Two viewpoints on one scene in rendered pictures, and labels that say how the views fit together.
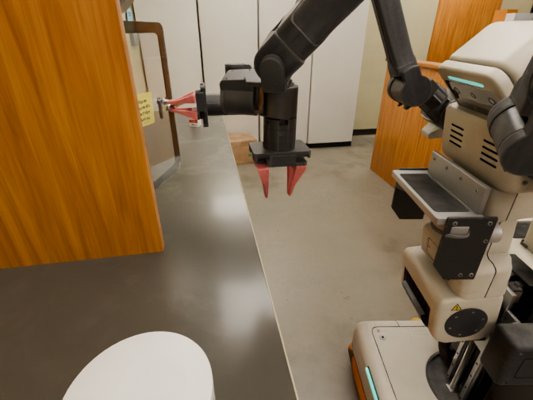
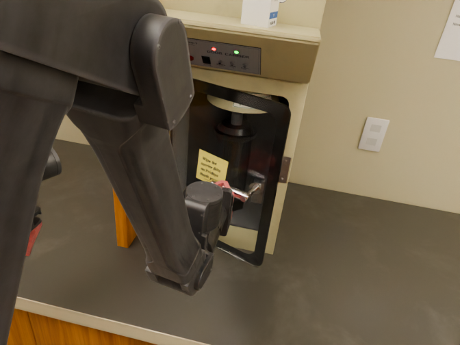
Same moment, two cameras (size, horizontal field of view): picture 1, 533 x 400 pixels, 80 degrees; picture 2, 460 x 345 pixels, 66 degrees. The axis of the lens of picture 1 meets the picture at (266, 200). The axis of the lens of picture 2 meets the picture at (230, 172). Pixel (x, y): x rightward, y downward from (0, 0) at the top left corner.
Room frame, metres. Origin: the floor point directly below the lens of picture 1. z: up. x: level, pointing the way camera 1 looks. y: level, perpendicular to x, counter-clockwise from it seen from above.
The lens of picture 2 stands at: (1.04, -0.34, 1.59)
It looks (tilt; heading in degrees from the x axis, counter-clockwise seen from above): 30 degrees down; 109
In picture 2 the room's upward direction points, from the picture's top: 6 degrees clockwise
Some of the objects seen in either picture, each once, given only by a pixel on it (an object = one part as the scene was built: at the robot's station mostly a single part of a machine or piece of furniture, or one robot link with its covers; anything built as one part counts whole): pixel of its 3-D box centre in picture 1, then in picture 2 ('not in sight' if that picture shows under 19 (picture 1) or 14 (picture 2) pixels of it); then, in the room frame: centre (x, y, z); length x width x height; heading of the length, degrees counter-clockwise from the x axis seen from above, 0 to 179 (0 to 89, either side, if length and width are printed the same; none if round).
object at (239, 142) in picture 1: (237, 148); not in sight; (3.57, 0.34, 0.14); 0.41 x 0.33 x 0.29; 107
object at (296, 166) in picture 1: (282, 173); not in sight; (0.55, -0.03, 1.14); 0.07 x 0.07 x 0.09; 11
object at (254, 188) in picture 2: (169, 104); (235, 187); (0.86, 0.26, 1.20); 0.10 x 0.05 x 0.03; 170
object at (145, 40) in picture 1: (145, 113); (213, 174); (0.79, 0.30, 1.19); 0.30 x 0.01 x 0.40; 170
